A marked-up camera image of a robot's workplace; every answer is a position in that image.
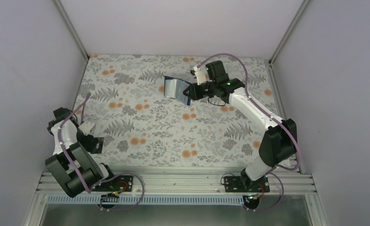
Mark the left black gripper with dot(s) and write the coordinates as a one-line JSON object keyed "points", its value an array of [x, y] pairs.
{"points": [[93, 143]]}

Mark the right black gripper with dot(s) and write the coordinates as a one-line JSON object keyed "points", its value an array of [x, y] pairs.
{"points": [[196, 92]]}

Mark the blue leather card holder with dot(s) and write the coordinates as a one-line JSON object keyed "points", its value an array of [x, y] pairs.
{"points": [[174, 87]]}

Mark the black credit card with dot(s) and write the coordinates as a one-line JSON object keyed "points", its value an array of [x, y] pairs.
{"points": [[98, 145]]}

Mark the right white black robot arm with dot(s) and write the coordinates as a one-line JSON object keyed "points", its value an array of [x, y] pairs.
{"points": [[279, 141]]}

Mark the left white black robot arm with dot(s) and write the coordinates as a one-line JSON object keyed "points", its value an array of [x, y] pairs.
{"points": [[71, 163]]}

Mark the floral patterned table mat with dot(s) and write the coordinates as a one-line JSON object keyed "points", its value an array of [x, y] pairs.
{"points": [[141, 127]]}

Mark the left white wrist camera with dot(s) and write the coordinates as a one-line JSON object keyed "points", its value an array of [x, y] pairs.
{"points": [[86, 127]]}

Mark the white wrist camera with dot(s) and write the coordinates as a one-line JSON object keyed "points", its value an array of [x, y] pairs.
{"points": [[198, 74], [86, 127]]}

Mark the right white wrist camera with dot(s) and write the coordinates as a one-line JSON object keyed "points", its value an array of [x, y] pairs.
{"points": [[198, 74]]}

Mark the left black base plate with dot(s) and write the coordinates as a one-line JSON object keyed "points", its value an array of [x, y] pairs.
{"points": [[120, 184]]}

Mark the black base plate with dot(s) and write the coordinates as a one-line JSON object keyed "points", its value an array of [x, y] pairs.
{"points": [[120, 184], [238, 184]]}

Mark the slotted cable duct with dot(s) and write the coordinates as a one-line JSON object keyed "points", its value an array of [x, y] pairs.
{"points": [[128, 199]]}

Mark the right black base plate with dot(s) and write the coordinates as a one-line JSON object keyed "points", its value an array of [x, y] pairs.
{"points": [[238, 184]]}

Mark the aluminium rail frame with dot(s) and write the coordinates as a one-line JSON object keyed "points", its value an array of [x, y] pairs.
{"points": [[207, 181]]}

